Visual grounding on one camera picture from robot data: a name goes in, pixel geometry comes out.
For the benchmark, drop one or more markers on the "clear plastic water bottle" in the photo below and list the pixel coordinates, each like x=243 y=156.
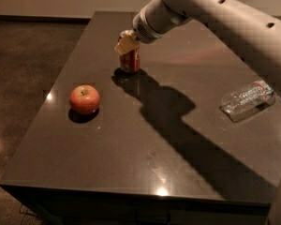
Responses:
x=246 y=98

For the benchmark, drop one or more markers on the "red coke can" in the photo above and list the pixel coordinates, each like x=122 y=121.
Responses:
x=130 y=62

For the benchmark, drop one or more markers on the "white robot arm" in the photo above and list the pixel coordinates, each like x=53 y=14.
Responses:
x=254 y=36

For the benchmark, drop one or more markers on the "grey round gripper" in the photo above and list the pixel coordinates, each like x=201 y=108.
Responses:
x=145 y=29

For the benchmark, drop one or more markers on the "red apple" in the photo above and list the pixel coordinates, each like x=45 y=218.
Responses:
x=84 y=99

